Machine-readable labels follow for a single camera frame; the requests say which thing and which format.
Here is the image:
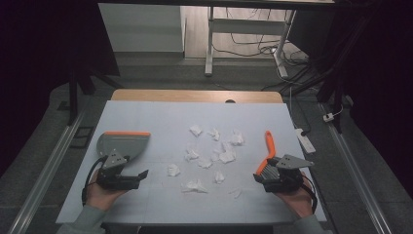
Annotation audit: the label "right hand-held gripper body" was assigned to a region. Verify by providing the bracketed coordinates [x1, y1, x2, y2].
[262, 153, 316, 194]

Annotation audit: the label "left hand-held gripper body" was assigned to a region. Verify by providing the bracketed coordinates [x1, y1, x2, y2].
[96, 148, 141, 191]

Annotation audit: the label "orange brush with grey bristles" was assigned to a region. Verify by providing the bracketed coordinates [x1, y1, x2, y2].
[254, 130, 281, 183]

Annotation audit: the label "grey dustpan with orange edge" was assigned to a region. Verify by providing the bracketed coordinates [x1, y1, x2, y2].
[95, 130, 152, 164]

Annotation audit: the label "group of white paper scraps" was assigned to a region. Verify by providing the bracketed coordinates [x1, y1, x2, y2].
[167, 124, 245, 200]

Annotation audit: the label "person's left hand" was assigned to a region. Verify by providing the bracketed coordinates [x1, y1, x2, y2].
[85, 172, 129, 213]

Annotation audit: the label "person's right hand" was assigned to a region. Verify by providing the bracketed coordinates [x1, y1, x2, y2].
[275, 180, 315, 219]

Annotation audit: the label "white power strip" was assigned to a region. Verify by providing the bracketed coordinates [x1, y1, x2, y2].
[294, 128, 317, 155]

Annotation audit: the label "pale blue table mat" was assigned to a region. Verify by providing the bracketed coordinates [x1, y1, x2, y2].
[56, 99, 327, 226]

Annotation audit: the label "black metal stand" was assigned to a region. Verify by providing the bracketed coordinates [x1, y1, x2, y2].
[57, 62, 125, 127]
[282, 30, 376, 133]

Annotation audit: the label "wooden table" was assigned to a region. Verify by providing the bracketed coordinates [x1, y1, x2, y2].
[110, 89, 284, 104]

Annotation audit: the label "dark curtain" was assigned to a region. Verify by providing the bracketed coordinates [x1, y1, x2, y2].
[0, 0, 122, 178]
[287, 0, 413, 198]

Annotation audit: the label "white cabinet panel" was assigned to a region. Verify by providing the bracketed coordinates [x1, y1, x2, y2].
[97, 3, 187, 54]

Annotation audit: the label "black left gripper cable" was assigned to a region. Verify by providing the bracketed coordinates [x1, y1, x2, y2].
[81, 155, 109, 207]

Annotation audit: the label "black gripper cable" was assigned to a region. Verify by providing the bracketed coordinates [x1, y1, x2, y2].
[301, 174, 319, 214]
[81, 155, 109, 207]

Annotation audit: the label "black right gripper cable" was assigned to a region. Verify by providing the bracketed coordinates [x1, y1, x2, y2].
[301, 174, 319, 214]

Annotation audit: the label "black rectangular floor frame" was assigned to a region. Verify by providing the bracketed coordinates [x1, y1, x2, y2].
[69, 125, 95, 150]

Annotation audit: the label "aluminium rail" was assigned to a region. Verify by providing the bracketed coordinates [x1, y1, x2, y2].
[319, 102, 394, 234]
[7, 109, 87, 234]

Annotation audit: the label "tangle of black floor cables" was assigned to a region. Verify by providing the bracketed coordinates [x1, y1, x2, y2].
[212, 8, 320, 93]

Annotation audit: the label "white metal desk frame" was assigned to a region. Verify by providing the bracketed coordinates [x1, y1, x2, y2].
[204, 6, 297, 79]

